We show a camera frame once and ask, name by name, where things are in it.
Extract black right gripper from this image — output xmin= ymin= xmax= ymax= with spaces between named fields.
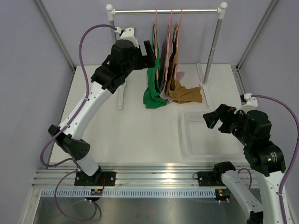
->
xmin=203 ymin=103 xmax=252 ymax=145

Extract green tank top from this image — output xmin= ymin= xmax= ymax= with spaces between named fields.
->
xmin=143 ymin=24 xmax=168 ymax=109

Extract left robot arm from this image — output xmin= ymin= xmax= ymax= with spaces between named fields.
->
xmin=48 ymin=40 xmax=155 ymax=186

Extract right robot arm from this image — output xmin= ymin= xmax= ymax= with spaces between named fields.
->
xmin=203 ymin=104 xmax=288 ymax=224

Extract pink tank top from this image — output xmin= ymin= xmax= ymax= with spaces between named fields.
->
xmin=160 ymin=35 xmax=179 ymax=103

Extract pink hanger with brown top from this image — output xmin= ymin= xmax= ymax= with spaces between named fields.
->
xmin=173 ymin=8 xmax=183 ymax=80

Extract brown tank top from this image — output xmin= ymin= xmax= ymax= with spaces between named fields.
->
xmin=166 ymin=24 xmax=203 ymax=104

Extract white plastic basket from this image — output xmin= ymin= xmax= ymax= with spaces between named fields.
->
xmin=181 ymin=110 xmax=243 ymax=158

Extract white clothes rack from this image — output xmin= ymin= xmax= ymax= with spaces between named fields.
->
xmin=105 ymin=2 xmax=228 ymax=110

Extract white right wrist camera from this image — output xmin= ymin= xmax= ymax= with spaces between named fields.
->
xmin=234 ymin=93 xmax=258 ymax=114

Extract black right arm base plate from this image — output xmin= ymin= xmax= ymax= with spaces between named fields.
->
xmin=197 ymin=171 xmax=225 ymax=187

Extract aluminium mounting rail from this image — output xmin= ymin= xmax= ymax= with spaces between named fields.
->
xmin=31 ymin=162 xmax=260 ymax=187

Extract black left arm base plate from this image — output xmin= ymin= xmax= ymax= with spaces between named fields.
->
xmin=74 ymin=171 xmax=116 ymax=187

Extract white slotted cable duct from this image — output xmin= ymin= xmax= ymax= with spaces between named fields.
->
xmin=42 ymin=188 xmax=216 ymax=198

